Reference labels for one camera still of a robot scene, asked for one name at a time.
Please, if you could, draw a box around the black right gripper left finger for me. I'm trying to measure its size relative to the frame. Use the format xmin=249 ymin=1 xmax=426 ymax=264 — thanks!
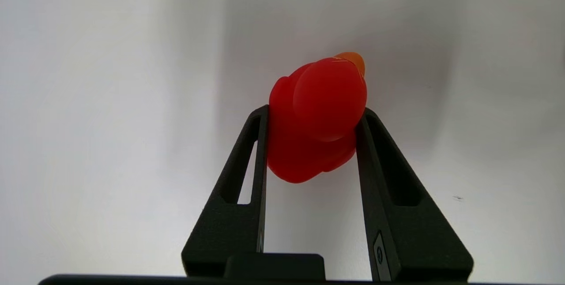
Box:
xmin=181 ymin=105 xmax=270 ymax=277

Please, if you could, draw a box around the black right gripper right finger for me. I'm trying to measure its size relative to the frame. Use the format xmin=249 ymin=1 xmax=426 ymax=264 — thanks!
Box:
xmin=355 ymin=108 xmax=474 ymax=282

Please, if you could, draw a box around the red rubber duck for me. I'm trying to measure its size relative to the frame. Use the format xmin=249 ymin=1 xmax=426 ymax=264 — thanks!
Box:
xmin=267 ymin=52 xmax=368 ymax=184

